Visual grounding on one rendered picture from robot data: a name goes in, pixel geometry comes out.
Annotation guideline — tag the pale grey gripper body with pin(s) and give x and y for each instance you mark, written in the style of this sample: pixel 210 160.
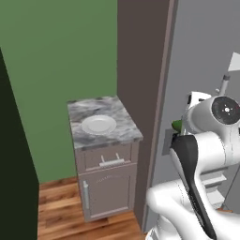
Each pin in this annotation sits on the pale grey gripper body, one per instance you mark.
pixel 167 142

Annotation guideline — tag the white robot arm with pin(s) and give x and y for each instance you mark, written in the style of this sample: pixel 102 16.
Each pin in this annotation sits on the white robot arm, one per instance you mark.
pixel 206 146

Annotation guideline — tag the green avocado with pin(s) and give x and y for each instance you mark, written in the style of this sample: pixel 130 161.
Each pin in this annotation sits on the green avocado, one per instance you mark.
pixel 177 125

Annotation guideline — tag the white fridge shelf rack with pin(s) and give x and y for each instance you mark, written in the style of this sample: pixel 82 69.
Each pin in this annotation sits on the white fridge shelf rack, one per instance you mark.
pixel 215 184

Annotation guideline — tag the white plate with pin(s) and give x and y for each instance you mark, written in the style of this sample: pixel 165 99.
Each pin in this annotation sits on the white plate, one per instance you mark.
pixel 98 124

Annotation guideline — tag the white triangular fridge part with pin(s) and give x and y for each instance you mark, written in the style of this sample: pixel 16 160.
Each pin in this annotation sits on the white triangular fridge part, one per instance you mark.
pixel 235 63

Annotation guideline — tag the grey fridge door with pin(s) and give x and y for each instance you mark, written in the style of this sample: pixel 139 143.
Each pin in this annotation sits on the grey fridge door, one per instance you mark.
pixel 200 37

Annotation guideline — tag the grey cupboard door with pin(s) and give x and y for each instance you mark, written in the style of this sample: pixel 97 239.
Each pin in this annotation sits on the grey cupboard door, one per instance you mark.
pixel 109 193

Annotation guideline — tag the grey drawer front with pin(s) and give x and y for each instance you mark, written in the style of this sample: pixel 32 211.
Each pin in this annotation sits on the grey drawer front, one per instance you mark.
pixel 90 157

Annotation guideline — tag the brown tall side panel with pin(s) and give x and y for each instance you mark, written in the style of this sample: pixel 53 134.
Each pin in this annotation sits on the brown tall side panel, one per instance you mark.
pixel 140 62

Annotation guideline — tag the pale grey fridge post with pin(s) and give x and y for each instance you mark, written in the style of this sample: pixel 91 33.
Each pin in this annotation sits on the pale grey fridge post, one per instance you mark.
pixel 224 84

